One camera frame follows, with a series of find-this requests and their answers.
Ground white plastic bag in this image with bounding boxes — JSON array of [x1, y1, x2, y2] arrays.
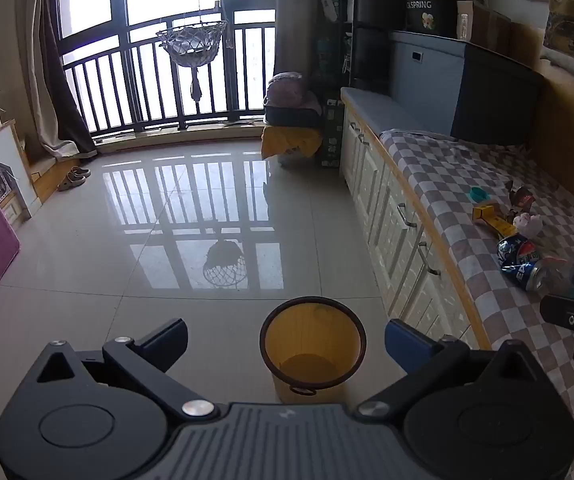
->
[[512, 212, 543, 240]]

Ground pink fabric bundle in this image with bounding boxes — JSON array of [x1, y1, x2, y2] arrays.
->
[[265, 72, 318, 111]]

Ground shiny brown wrapper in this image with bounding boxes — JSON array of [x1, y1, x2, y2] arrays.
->
[[513, 187, 538, 216]]

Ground dark brown curtain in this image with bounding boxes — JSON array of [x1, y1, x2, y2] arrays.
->
[[39, 0, 99, 159]]

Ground yellow black wrapper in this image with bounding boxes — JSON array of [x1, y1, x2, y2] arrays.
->
[[489, 215, 520, 241]]

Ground white plastic pack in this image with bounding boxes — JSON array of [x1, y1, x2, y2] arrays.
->
[[319, 0, 354, 24]]

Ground black window railing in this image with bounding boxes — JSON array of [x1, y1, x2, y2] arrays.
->
[[61, 9, 278, 137]]

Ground black drawer tower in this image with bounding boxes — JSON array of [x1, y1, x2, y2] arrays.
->
[[349, 0, 410, 89]]

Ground wooden steps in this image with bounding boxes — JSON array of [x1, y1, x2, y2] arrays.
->
[[0, 119, 84, 206]]

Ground beige curtain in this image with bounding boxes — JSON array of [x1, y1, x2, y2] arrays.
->
[[14, 0, 78, 162]]

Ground brown cardboard box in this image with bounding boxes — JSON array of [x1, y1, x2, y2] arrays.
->
[[457, 0, 514, 47]]

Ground yellow waste bin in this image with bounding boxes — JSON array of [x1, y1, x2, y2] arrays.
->
[[259, 297, 368, 406]]

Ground grey seat cushion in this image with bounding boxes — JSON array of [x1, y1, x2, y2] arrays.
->
[[341, 86, 456, 142]]

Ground hanging net basket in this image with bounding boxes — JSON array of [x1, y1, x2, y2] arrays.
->
[[155, 19, 230, 104]]

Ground crushed blue can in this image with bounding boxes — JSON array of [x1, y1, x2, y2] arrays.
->
[[496, 232, 550, 292]]

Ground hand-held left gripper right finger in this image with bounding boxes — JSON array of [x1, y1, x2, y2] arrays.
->
[[358, 318, 552, 418]]

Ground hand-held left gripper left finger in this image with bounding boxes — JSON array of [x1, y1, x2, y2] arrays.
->
[[36, 317, 220, 419]]

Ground white drawer cabinet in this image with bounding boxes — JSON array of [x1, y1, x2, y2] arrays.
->
[[341, 95, 492, 352]]

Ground grey storage box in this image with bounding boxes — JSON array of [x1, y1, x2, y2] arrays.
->
[[389, 30, 546, 147]]

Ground dark plastic tray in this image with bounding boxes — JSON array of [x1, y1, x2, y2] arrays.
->
[[263, 94, 324, 129]]

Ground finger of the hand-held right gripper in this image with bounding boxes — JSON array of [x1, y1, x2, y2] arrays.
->
[[539, 294, 574, 366]]

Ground green carton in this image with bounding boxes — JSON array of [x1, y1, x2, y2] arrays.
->
[[320, 99, 344, 170]]

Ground yellow cloth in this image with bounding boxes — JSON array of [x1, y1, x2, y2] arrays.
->
[[260, 123, 324, 161]]

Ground checkered blanket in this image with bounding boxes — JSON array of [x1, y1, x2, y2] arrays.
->
[[379, 127, 574, 480]]

